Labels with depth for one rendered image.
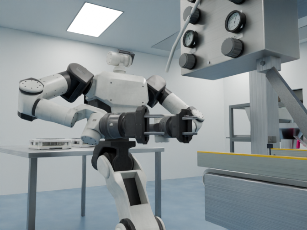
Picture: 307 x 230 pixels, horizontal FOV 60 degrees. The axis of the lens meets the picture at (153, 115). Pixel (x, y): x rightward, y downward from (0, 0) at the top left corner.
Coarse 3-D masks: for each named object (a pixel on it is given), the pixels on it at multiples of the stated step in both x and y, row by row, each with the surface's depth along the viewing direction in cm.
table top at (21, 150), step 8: (8, 152) 198; (16, 152) 179; (24, 152) 165; (32, 152) 160; (40, 152) 163; (48, 152) 166; (56, 152) 169; (64, 152) 173; (72, 152) 176; (80, 152) 180; (88, 152) 183; (136, 152) 210
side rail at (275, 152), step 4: (272, 152) 74; (276, 152) 73; (280, 152) 72; (284, 152) 71; (288, 152) 70; (292, 152) 69; (296, 152) 68; (300, 152) 67; (304, 152) 66; (288, 156) 70; (292, 156) 69; (296, 156) 68; (300, 156) 67; (304, 156) 66
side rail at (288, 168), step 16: (208, 160) 57; (224, 160) 53; (240, 160) 50; (256, 160) 47; (272, 160) 44; (288, 160) 42; (304, 160) 40; (272, 176) 44; (288, 176) 42; (304, 176) 40
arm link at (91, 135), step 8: (88, 120) 93; (96, 120) 91; (104, 120) 88; (88, 128) 90; (96, 128) 90; (104, 128) 87; (80, 136) 90; (88, 136) 88; (96, 136) 90; (104, 136) 93; (96, 144) 92
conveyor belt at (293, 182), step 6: (210, 168) 59; (228, 174) 54; (234, 174) 53; (240, 174) 52; (246, 174) 50; (252, 174) 49; (264, 180) 47; (270, 180) 46; (276, 180) 45; (282, 180) 44; (288, 180) 43; (294, 180) 43; (300, 180) 43; (204, 186) 60; (300, 186) 42; (306, 186) 41
